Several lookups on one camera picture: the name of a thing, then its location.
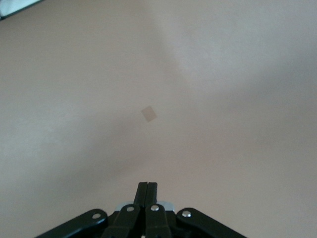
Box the small brown tape patch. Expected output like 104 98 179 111
140 105 159 123

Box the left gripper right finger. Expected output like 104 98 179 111
145 182 246 238

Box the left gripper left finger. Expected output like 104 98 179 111
37 182 149 238

